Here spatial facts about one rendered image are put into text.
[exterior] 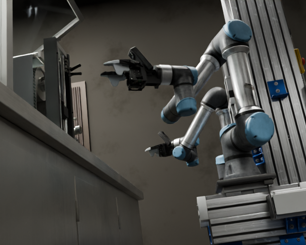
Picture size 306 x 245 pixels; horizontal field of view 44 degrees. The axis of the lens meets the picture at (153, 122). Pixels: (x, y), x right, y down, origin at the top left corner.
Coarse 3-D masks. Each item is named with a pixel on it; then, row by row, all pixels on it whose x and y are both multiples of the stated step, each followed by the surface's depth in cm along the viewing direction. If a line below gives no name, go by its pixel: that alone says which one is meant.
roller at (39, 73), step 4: (36, 72) 163; (40, 72) 168; (36, 76) 162; (40, 76) 167; (36, 80) 162; (36, 84) 161; (36, 88) 160; (36, 92) 160; (40, 92) 164; (44, 92) 168; (36, 96) 162; (40, 96) 163; (44, 96) 167; (36, 100) 164; (40, 100) 165; (44, 100) 167
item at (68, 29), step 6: (72, 0) 209; (72, 6) 212; (78, 12) 219; (78, 18) 223; (84, 18) 226; (72, 24) 224; (78, 24) 226; (66, 30) 223; (60, 36) 223; (42, 48) 222
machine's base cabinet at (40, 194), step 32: (0, 128) 69; (0, 160) 67; (32, 160) 80; (64, 160) 100; (0, 192) 65; (32, 192) 77; (64, 192) 95; (96, 192) 124; (0, 224) 64; (32, 224) 75; (64, 224) 92; (96, 224) 118; (128, 224) 166
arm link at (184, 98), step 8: (176, 88) 143; (184, 88) 142; (192, 88) 144; (176, 96) 143; (184, 96) 141; (192, 96) 142; (176, 104) 143; (184, 104) 140; (192, 104) 140; (176, 112) 147; (184, 112) 141; (192, 112) 142
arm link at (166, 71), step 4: (164, 68) 142; (168, 68) 142; (164, 72) 141; (168, 72) 142; (164, 76) 141; (168, 76) 142; (160, 80) 142; (164, 80) 142; (168, 80) 142; (160, 84) 144; (164, 84) 144; (168, 84) 145
